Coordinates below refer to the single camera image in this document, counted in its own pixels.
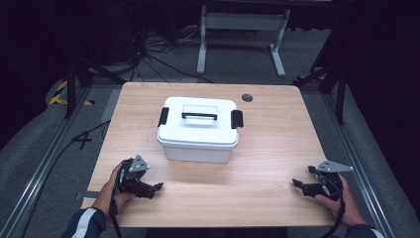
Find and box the aluminium floor rail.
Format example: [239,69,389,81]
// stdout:
[320,92,397,238]
[0,84,92,238]

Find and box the person's right hand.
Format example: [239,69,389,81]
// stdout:
[313,174,368,228]

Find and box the white plastic storage box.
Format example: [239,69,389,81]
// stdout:
[162,144,233,165]

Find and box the white storage box lid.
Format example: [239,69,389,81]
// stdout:
[157,96,240,149]

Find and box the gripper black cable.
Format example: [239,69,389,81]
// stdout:
[108,184,124,238]
[321,177,347,238]

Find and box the white metal desk frame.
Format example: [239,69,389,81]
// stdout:
[196,4,292,78]

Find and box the yellow black hazard tape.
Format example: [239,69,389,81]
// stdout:
[49,79,96,107]

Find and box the black box latch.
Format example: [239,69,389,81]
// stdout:
[230,109,245,130]

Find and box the long black floor cable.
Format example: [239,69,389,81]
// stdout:
[19,119,112,238]

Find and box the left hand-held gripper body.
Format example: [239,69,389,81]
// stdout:
[116,154,157,200]

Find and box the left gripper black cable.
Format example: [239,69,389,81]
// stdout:
[108,184,124,238]

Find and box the bundle of black floor cables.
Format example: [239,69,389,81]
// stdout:
[130,23,214,84]

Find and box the black tripod stand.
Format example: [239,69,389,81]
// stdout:
[292,62,348,126]
[63,54,127,119]

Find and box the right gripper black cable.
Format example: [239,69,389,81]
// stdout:
[321,177,347,238]

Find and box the person's left hand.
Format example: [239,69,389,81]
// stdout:
[94,163,136,216]

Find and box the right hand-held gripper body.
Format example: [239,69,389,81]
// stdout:
[308,159,355,202]

